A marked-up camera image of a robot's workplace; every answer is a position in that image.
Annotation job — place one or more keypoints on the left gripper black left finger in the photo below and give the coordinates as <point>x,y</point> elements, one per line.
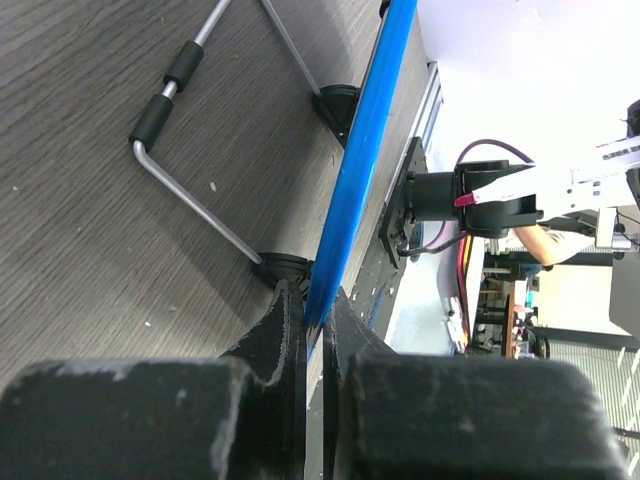
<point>241,415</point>

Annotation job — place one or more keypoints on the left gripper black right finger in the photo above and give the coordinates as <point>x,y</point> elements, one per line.
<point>397,416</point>

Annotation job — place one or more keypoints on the blue framed whiteboard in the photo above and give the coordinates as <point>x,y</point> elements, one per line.
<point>357,168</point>

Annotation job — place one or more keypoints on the white marker pink cap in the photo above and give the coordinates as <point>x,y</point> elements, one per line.
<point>600,182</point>

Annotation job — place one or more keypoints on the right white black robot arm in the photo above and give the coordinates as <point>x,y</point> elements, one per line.
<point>431,196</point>

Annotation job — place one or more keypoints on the person in background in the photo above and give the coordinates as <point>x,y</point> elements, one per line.
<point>551,247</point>

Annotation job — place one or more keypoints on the aluminium frame rail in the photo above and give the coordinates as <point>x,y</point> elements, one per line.
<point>429,108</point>

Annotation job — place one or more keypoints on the metal wire whiteboard stand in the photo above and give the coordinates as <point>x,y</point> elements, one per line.
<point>243,137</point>

